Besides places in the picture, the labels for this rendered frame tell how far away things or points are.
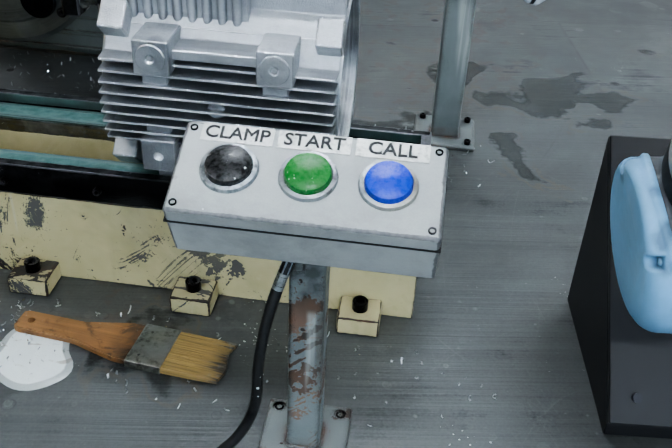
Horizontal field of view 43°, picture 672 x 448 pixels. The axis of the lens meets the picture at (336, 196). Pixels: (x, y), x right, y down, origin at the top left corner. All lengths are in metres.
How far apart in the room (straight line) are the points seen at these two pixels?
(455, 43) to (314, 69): 0.39
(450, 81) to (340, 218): 0.59
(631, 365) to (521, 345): 0.11
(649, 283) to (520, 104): 0.72
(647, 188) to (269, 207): 0.23
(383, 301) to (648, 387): 0.25
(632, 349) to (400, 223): 0.31
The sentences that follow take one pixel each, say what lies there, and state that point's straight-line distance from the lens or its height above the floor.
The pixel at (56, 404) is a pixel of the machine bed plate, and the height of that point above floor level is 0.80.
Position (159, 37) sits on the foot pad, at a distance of 0.69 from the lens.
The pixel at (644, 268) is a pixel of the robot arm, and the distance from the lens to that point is 0.54.
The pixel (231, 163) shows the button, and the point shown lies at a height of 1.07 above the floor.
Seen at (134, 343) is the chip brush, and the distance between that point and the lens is 0.79.
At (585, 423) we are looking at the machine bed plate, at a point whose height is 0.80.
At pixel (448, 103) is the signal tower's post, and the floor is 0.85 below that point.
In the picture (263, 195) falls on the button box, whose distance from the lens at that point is 0.52.
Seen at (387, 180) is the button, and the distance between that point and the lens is 0.51.
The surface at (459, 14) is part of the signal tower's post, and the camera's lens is 1.04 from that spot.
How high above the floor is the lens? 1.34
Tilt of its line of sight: 34 degrees down
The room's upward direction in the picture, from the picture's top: 3 degrees clockwise
